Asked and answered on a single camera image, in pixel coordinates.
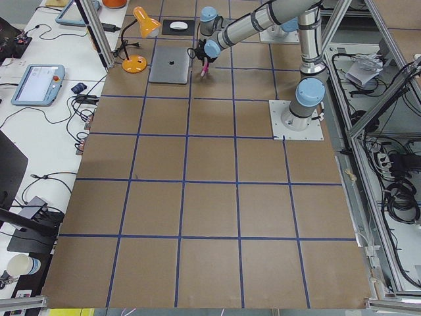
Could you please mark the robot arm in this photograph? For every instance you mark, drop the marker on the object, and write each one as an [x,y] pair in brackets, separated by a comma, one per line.
[269,14]
[310,91]

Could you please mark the dark blue checked pouch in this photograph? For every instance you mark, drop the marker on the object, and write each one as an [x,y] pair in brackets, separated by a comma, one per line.
[78,88]

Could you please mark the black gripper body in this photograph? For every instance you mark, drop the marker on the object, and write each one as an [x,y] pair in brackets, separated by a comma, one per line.
[206,61]

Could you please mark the pink marker pen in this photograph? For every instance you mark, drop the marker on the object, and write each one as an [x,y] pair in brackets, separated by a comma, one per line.
[205,69]

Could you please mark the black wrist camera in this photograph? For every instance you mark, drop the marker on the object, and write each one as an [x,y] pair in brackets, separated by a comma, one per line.
[193,53]

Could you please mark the black monitor stand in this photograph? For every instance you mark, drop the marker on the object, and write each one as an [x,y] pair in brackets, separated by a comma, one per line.
[35,235]

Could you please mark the white computer mouse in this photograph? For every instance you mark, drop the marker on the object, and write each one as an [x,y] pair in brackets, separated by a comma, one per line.
[178,25]

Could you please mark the orange desk lamp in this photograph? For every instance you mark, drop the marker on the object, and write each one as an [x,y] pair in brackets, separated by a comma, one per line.
[148,27]

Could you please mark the blue teach pendant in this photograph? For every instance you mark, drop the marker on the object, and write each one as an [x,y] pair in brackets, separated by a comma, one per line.
[74,15]
[39,85]

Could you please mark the black power adapter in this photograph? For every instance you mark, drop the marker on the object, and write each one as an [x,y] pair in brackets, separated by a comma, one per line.
[87,99]

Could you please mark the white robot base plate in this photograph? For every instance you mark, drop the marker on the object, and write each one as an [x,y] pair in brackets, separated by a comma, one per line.
[283,127]

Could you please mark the white paper cup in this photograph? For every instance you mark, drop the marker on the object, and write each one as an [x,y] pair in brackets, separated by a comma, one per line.
[22,264]

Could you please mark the silver laptop notebook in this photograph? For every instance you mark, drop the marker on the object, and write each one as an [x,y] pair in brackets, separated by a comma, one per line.
[170,65]

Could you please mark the grey usb hub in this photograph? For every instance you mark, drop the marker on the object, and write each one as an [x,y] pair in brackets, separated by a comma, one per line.
[34,206]

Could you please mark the black mousepad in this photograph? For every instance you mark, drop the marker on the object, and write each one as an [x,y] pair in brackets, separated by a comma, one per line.
[167,31]

